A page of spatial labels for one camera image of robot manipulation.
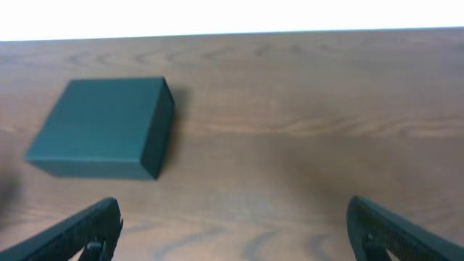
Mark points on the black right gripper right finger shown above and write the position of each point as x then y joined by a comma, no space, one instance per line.
375,232

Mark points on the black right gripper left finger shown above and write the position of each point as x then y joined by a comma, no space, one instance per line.
92,232

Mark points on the black gift box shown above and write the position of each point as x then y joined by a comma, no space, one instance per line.
106,128

